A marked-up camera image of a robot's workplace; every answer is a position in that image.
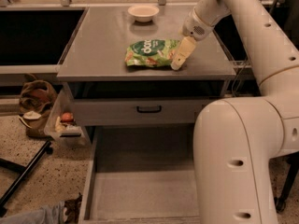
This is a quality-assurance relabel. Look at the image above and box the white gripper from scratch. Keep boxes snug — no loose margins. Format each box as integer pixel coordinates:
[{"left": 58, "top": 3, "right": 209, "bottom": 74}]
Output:
[{"left": 171, "top": 9, "right": 214, "bottom": 70}]

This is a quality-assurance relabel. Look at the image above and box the green rice chip bag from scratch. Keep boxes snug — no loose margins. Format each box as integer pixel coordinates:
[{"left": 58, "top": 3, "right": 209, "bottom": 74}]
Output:
[{"left": 124, "top": 39, "right": 179, "bottom": 68}]

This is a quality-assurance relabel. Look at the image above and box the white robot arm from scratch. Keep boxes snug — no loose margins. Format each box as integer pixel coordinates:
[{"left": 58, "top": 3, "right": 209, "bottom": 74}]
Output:
[{"left": 172, "top": 0, "right": 299, "bottom": 224}]

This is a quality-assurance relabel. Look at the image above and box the grey drawer cabinet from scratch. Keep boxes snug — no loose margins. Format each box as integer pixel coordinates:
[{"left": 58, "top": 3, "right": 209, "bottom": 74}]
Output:
[{"left": 56, "top": 5, "right": 236, "bottom": 147}]

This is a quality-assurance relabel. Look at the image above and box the open grey middle drawer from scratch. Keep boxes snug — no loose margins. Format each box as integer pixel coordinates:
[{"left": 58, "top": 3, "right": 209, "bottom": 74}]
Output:
[{"left": 78, "top": 125, "right": 200, "bottom": 224}]

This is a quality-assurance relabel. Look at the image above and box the brown paper bag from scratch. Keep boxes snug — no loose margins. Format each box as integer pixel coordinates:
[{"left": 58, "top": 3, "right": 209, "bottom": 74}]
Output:
[{"left": 19, "top": 74, "right": 57, "bottom": 138}]

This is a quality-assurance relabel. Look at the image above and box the white bowl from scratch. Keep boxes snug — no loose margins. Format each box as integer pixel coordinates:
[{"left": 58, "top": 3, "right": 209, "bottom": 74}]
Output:
[{"left": 128, "top": 5, "right": 160, "bottom": 22}]

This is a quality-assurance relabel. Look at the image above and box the red apple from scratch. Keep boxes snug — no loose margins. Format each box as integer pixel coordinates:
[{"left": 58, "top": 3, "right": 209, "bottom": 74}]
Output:
[{"left": 61, "top": 112, "right": 74, "bottom": 122}]

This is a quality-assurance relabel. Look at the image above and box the clear plastic bin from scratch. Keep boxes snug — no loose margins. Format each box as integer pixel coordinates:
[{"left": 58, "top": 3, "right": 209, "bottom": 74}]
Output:
[{"left": 44, "top": 90, "right": 85, "bottom": 147}]

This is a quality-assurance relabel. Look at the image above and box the black office chair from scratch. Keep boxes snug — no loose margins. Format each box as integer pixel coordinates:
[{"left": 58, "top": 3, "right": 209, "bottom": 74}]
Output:
[{"left": 274, "top": 152, "right": 299, "bottom": 213}]

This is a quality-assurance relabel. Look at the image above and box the brown shoe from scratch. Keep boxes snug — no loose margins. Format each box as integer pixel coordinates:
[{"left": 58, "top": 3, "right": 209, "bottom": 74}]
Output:
[{"left": 64, "top": 193, "right": 82, "bottom": 224}]

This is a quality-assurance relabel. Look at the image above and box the black metal stand leg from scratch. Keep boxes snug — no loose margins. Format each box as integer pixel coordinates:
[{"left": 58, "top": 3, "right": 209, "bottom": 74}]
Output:
[{"left": 0, "top": 140, "right": 53, "bottom": 217}]

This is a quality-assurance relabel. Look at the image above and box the person's jeans leg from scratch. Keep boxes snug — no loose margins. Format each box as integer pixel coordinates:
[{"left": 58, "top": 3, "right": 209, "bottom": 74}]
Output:
[{"left": 0, "top": 201, "right": 64, "bottom": 224}]

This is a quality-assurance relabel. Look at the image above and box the white cable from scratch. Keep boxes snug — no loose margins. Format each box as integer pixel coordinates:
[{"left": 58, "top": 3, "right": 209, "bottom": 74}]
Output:
[{"left": 230, "top": 58, "right": 250, "bottom": 96}]

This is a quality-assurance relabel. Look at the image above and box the grey upper drawer with handle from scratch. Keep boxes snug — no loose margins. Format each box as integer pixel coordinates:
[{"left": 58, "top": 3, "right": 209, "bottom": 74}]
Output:
[{"left": 64, "top": 80, "right": 227, "bottom": 126}]

